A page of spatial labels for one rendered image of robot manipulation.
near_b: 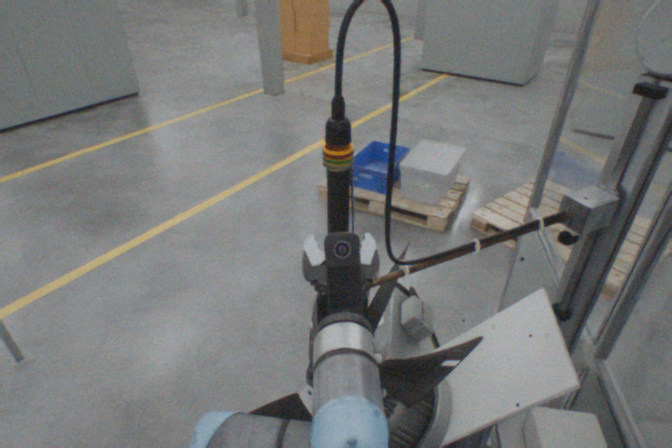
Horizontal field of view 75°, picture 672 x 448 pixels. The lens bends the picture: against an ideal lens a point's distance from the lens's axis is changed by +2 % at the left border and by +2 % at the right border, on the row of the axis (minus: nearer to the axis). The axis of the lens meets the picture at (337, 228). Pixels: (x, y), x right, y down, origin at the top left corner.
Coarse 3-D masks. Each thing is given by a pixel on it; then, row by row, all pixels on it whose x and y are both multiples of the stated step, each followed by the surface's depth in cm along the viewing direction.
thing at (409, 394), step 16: (480, 336) 82; (448, 352) 81; (464, 352) 77; (384, 368) 85; (400, 368) 81; (416, 368) 78; (432, 368) 76; (448, 368) 74; (384, 384) 78; (400, 384) 75; (416, 384) 73; (432, 384) 71; (400, 400) 71; (416, 400) 69
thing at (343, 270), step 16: (336, 240) 54; (352, 240) 54; (336, 256) 54; (352, 256) 54; (336, 272) 54; (352, 272) 54; (336, 288) 54; (352, 288) 54; (336, 304) 54; (352, 304) 54
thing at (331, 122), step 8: (336, 104) 55; (344, 104) 55; (336, 112) 55; (344, 112) 56; (328, 120) 56; (336, 120) 56; (344, 120) 56; (328, 128) 56; (336, 128) 56; (344, 128) 56; (328, 136) 57; (336, 136) 56; (344, 136) 56; (328, 144) 57; (336, 144) 57; (344, 144) 57
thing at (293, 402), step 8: (280, 400) 108; (288, 400) 107; (296, 400) 105; (264, 408) 111; (272, 408) 109; (280, 408) 108; (288, 408) 106; (296, 408) 105; (304, 408) 104; (272, 416) 109; (280, 416) 107; (288, 416) 106; (296, 416) 105; (304, 416) 104; (312, 416) 103
